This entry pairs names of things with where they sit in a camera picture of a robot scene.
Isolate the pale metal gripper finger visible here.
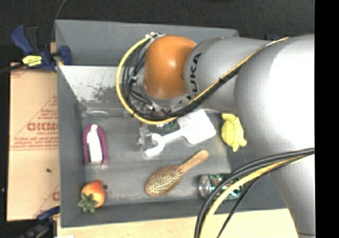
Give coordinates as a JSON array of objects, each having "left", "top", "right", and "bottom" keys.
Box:
[
  {"left": 137, "top": 137, "right": 150, "bottom": 153},
  {"left": 139, "top": 125, "right": 153, "bottom": 139}
]

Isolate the grey metal bin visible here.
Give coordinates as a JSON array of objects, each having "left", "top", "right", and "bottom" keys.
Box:
[{"left": 54, "top": 19, "right": 288, "bottom": 227}]

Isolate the wooden hairbrush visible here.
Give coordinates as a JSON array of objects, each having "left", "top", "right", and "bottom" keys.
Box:
[{"left": 145, "top": 149, "right": 210, "bottom": 198}]

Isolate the purple and white toy figure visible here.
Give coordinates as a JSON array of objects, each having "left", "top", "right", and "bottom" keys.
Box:
[{"left": 83, "top": 124, "right": 110, "bottom": 166}]

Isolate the white plastic toy shovel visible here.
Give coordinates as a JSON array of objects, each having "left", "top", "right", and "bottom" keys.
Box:
[{"left": 144, "top": 109, "right": 217, "bottom": 158}]

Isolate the red toy strawberry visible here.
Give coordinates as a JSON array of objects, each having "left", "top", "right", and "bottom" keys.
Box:
[{"left": 77, "top": 180, "right": 108, "bottom": 214}]

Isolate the green drink can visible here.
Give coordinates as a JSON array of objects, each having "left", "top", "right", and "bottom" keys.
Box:
[{"left": 198, "top": 173, "right": 243, "bottom": 201}]

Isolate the yellow toy animal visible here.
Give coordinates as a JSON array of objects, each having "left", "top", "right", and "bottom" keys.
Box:
[{"left": 220, "top": 112, "right": 247, "bottom": 153}]

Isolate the brown cardboard board red print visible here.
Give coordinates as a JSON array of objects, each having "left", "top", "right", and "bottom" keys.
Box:
[{"left": 6, "top": 63, "right": 61, "bottom": 222}]

